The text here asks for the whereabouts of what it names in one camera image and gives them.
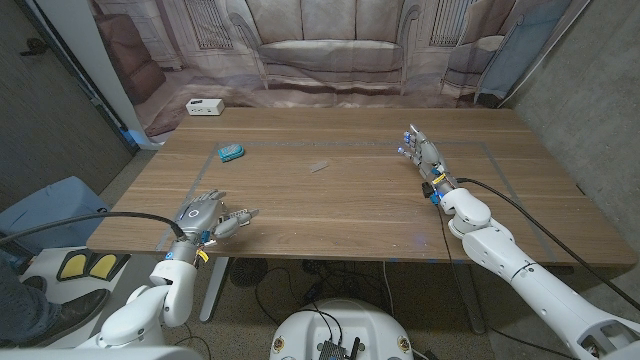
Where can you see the person's leg in jeans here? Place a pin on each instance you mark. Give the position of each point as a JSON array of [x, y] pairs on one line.
[[20, 305]]

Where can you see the small clear plastic tube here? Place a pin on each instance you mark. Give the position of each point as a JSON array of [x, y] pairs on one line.
[[318, 166]]

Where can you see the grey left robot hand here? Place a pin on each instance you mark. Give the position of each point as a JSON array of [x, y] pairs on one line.
[[197, 216]]

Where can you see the black torso electronics module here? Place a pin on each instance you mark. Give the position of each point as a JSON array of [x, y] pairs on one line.
[[332, 351]]

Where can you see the black shoe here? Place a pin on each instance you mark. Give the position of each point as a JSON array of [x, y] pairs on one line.
[[75, 310]]

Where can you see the white pedal base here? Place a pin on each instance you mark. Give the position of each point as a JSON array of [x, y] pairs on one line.
[[50, 295]]

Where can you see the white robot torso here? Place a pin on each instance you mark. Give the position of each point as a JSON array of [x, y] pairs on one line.
[[350, 320]]

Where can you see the printed sofa room backdrop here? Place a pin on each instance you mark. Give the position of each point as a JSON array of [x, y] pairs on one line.
[[330, 50]]

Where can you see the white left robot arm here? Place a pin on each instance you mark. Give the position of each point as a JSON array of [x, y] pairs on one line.
[[175, 295]]

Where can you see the white table leg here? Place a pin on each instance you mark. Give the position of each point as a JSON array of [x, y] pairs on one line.
[[215, 287]]

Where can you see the blue-grey plastic bin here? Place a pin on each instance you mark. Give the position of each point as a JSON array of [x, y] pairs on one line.
[[50, 200]]

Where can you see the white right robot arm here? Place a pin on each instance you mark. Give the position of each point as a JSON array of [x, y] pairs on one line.
[[525, 275]]

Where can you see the yellow foot pedal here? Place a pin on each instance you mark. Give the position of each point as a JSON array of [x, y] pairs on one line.
[[102, 266], [74, 266]]

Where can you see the teal flip phone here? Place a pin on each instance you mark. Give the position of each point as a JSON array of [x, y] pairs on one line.
[[231, 152]]

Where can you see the black power adapter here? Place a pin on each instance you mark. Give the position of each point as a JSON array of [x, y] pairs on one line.
[[312, 291]]

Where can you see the black round grille device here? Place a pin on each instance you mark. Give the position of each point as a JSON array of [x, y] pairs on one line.
[[248, 271]]

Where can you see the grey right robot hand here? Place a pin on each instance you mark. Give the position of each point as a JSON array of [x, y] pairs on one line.
[[429, 155]]

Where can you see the grey table leg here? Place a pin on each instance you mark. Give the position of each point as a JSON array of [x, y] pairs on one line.
[[470, 300]]

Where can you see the white power strip box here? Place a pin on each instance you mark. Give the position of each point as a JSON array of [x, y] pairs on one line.
[[205, 106]]

